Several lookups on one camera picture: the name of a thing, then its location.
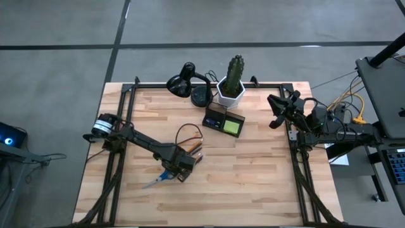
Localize white paper sheet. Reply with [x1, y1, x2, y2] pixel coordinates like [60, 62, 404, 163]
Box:
[324, 144, 351, 167]

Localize blue handled scissors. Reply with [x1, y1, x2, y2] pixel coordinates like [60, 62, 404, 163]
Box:
[141, 170, 177, 190]

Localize black aluminium table frame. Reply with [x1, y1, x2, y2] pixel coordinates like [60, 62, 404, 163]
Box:
[73, 75, 346, 227]

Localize black mesh desk organizer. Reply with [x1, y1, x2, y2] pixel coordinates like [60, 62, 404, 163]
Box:
[202, 103, 246, 139]

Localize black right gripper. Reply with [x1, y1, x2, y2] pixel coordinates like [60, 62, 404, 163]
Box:
[268, 90, 306, 130]

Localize black gooseneck desk lamp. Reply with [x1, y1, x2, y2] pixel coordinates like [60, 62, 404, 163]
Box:
[166, 61, 215, 108]

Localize black lamp cable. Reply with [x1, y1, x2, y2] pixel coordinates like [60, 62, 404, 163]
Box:
[204, 70, 220, 84]

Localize black stand beam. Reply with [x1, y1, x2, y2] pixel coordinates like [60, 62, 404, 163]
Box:
[325, 122, 385, 159]

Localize backlit keyboard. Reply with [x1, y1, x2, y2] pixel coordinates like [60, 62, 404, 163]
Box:
[386, 148, 405, 186]

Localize yellow cable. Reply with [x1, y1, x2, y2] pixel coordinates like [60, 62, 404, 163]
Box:
[325, 91, 368, 126]

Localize black pole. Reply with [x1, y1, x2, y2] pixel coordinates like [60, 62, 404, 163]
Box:
[368, 31, 405, 69]

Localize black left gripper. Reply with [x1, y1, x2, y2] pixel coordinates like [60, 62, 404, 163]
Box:
[158, 144, 197, 183]

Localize dark grey flat panel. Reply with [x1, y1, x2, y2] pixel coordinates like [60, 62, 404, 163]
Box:
[355, 55, 405, 140]

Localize black device with blue light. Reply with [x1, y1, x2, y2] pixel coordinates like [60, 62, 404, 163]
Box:
[0, 122, 28, 149]

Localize green cactus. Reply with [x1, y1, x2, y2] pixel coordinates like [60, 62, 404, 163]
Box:
[223, 54, 246, 98]

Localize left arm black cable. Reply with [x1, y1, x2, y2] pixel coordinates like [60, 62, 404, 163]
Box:
[175, 123, 204, 146]

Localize black power adapter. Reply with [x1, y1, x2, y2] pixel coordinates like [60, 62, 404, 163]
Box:
[331, 104, 352, 127]

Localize green sticky note pad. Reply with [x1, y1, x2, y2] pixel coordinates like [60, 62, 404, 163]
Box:
[223, 120, 240, 135]

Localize grey metal stand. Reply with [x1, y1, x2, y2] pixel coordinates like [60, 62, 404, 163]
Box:
[0, 142, 51, 228]

